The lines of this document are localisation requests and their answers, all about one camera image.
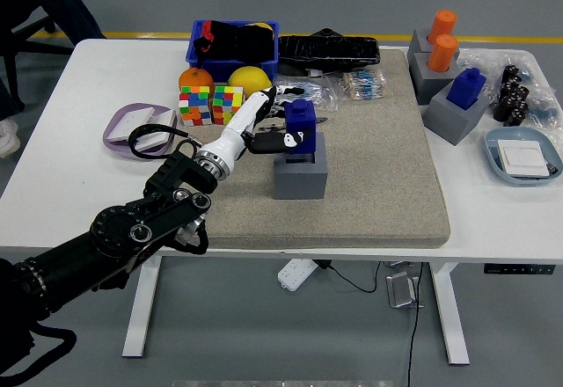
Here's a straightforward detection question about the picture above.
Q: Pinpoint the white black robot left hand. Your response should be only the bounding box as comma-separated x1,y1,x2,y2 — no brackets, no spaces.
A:
200,85,318,172

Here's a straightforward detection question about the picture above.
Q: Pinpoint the blue square seal with knob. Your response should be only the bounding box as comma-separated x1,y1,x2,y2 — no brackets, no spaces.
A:
283,99,318,156
446,68,487,110

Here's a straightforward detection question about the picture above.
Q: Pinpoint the grey cube seal holder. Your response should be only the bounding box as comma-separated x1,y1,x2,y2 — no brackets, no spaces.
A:
410,50,461,106
406,28,461,67
422,79,492,147
273,130,329,201

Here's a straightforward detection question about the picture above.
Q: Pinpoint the orange cylinder seal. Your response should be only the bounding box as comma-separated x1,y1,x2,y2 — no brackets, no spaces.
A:
428,9,458,46
427,33,459,73

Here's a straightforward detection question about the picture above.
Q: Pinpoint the multicolour puzzle cube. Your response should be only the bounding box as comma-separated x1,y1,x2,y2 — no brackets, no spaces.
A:
211,85,245,127
178,85,212,128

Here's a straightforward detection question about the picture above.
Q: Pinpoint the yellow lemon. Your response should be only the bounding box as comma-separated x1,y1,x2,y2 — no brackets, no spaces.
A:
227,66,273,100

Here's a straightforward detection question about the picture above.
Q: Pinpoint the orange fruit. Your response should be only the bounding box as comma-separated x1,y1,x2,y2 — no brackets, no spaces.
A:
178,66,216,98

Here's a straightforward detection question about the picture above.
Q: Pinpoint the black cloth with red trim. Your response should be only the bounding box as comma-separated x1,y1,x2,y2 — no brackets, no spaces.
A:
193,19,276,62

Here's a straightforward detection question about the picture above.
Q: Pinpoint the black metal hand tool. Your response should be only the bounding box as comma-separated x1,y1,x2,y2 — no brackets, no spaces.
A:
257,116,329,133

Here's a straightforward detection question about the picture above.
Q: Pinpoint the blue plastic bin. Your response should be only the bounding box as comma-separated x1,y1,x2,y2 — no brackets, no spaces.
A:
185,19,281,81

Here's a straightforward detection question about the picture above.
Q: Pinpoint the clear bag of blue resistors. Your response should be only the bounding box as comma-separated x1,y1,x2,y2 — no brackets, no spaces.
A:
270,74,340,113

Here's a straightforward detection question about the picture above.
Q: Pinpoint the black plastic-wrapped bundle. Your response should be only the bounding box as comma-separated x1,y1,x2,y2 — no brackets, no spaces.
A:
277,28,382,71

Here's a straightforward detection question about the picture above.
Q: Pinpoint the purple oval tray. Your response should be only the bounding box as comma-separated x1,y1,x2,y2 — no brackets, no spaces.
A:
102,102,179,163

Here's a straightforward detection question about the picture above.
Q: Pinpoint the clear bag of tan resistors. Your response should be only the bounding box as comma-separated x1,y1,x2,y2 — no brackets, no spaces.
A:
336,69,389,102

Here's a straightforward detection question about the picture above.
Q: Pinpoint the grey-brown table mat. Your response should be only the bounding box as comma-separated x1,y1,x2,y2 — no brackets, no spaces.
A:
157,48,452,250

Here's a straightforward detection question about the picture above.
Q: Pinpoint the white power strip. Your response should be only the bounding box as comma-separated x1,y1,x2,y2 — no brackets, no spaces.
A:
276,258,318,292

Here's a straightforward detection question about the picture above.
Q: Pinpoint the white table leg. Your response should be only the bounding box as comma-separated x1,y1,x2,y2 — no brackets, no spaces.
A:
430,262,472,366
121,255,163,359

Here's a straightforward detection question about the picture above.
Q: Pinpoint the person's white shoe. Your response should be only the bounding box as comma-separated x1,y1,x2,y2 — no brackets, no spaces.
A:
0,118,22,159

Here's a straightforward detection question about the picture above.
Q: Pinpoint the light blue oval tray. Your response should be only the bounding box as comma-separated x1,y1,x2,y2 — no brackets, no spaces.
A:
483,127,563,187

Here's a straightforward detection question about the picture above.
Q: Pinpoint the crumpled clear plastic bag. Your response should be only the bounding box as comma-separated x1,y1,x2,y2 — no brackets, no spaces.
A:
457,47,563,131

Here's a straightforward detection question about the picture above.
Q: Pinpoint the small bag of blue components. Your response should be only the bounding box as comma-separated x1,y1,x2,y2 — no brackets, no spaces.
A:
525,100,563,131

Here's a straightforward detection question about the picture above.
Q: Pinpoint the black table control panel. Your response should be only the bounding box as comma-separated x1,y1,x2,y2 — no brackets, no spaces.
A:
483,262,556,275

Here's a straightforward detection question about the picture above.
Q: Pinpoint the black plug with cord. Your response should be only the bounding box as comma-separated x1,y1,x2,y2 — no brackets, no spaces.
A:
317,259,382,295

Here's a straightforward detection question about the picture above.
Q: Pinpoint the silver metal bracket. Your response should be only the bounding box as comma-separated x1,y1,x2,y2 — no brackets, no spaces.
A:
384,271,426,310

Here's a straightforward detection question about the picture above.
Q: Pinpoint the long black floor cable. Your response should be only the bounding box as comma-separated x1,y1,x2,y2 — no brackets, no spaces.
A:
405,262,424,387

